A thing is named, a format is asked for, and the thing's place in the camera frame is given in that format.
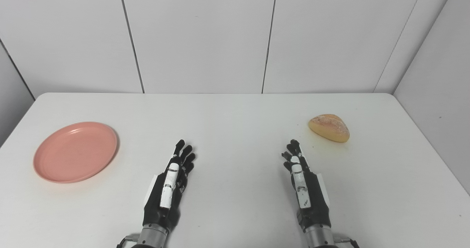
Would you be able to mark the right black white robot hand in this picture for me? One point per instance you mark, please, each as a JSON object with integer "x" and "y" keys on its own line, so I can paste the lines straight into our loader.
{"x": 316, "y": 204}

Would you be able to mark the golden bread roll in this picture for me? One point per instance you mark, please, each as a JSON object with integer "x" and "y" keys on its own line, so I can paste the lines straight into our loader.
{"x": 329, "y": 127}

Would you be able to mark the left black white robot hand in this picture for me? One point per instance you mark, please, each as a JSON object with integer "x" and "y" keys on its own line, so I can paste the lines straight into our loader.
{"x": 165, "y": 211}

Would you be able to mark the pink round plate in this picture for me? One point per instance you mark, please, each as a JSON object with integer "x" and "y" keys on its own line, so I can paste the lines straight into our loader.
{"x": 75, "y": 152}

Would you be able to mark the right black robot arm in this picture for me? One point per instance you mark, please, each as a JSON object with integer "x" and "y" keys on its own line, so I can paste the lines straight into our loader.
{"x": 319, "y": 237}

